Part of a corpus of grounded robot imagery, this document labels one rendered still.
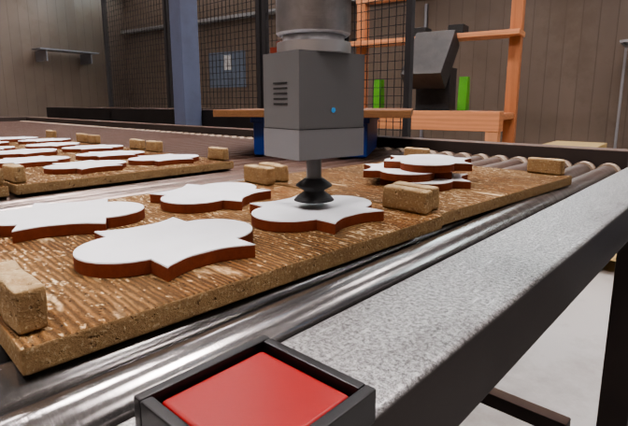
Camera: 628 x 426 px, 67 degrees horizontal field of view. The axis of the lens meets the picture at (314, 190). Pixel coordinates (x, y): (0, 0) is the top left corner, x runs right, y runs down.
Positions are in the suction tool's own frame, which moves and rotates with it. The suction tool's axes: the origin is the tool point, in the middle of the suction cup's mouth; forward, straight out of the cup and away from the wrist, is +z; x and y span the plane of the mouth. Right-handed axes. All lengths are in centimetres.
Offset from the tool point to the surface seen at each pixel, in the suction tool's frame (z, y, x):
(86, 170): 1, 12, -49
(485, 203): 2.3, -22.6, 6.3
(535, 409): 69, -83, -13
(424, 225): 2.4, -8.1, 8.5
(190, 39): -40, -70, -189
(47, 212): 0.7, 23.2, -14.3
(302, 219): 0.8, 4.4, 3.8
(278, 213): 0.8, 4.8, 0.5
